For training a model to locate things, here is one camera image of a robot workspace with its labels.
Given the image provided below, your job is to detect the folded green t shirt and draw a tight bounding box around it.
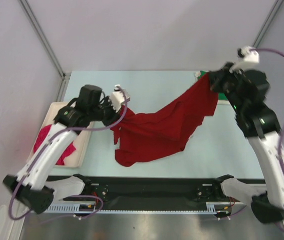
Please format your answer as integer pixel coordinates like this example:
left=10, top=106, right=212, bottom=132
left=194, top=70, right=228, bottom=104

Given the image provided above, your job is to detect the pink t shirt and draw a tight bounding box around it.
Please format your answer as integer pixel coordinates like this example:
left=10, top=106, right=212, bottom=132
left=33, top=124, right=77, bottom=166

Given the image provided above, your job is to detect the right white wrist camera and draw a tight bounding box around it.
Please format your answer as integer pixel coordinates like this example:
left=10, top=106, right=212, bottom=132
left=229, top=46, right=260, bottom=73

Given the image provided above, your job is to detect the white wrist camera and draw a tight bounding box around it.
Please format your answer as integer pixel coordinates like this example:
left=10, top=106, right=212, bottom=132
left=109, top=84, right=130, bottom=112
left=229, top=46, right=260, bottom=73

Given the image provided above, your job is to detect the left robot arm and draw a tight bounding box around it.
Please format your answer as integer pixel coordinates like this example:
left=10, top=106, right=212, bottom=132
left=3, top=84, right=129, bottom=220

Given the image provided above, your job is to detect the dark red t shirt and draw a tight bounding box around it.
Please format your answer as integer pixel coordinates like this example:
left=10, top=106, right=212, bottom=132
left=111, top=73, right=218, bottom=167

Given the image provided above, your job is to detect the right aluminium frame post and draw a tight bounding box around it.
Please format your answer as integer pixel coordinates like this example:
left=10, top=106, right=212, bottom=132
left=252, top=0, right=284, bottom=48

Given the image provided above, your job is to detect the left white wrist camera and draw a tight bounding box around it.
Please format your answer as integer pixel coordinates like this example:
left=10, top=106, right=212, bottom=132
left=109, top=84, right=130, bottom=112

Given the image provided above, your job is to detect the white plastic tray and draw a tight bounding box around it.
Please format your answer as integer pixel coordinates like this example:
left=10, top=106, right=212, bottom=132
left=27, top=102, right=91, bottom=168

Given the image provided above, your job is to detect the aluminium frame post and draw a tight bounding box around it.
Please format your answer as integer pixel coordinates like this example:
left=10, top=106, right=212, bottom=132
left=17, top=0, right=71, bottom=102
left=252, top=0, right=284, bottom=48

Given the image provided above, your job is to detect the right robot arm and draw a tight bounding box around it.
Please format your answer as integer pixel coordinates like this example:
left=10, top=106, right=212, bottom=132
left=208, top=62, right=284, bottom=224

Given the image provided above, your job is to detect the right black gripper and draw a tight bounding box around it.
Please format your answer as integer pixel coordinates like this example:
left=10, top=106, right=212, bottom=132
left=207, top=60, right=243, bottom=110

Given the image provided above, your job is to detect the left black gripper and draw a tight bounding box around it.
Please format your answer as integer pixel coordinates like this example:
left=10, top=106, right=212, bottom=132
left=89, top=95, right=122, bottom=128

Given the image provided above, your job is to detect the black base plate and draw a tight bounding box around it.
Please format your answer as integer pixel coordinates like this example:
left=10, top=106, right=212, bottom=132
left=63, top=176, right=242, bottom=212

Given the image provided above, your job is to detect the folded white t shirt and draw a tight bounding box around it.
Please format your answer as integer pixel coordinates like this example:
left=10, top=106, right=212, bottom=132
left=194, top=71, right=230, bottom=105

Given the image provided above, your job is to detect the white cable duct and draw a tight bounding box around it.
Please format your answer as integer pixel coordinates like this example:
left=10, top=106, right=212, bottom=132
left=45, top=201, right=245, bottom=215

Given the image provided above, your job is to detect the left aluminium frame post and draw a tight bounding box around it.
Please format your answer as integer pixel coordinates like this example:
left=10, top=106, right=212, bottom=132
left=17, top=0, right=71, bottom=102

